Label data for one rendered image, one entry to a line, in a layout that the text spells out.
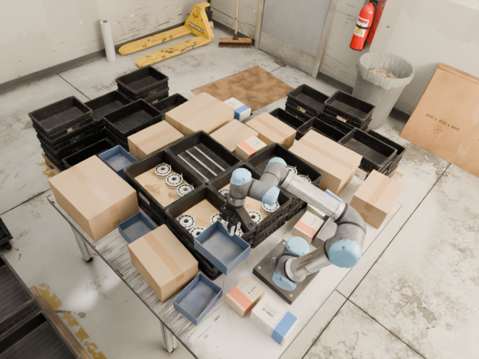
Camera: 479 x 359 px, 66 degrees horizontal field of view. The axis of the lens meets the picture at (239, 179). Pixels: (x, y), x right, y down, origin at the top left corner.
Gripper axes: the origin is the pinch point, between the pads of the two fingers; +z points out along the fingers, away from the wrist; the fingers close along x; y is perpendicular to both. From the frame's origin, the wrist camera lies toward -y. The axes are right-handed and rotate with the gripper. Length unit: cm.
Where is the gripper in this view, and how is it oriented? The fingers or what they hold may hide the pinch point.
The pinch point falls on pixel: (233, 234)
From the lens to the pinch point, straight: 167.1
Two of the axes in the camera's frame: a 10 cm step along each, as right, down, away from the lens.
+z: -1.5, 7.3, 6.6
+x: -6.8, 4.1, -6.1
